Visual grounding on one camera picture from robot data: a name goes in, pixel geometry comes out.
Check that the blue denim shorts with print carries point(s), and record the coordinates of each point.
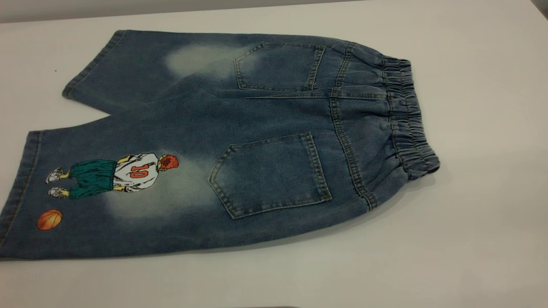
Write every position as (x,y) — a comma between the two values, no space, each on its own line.
(257,119)

